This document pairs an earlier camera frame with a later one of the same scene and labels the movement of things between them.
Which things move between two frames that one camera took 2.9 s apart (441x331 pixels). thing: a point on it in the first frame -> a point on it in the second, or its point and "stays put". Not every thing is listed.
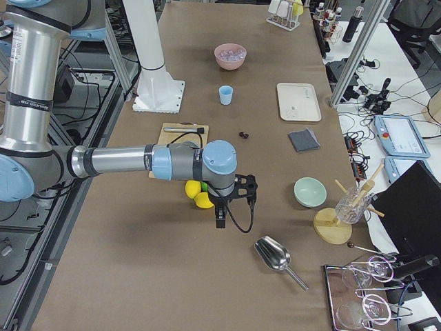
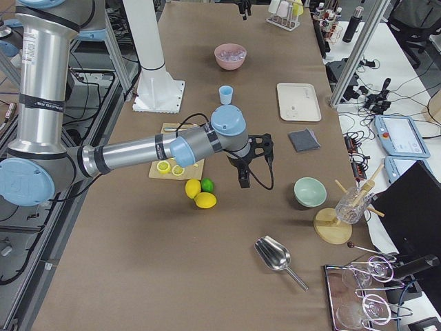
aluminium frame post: x=358 y=52 stays put
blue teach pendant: x=400 y=136 stays put
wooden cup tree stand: x=326 y=227 stays put
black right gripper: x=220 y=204 -> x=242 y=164
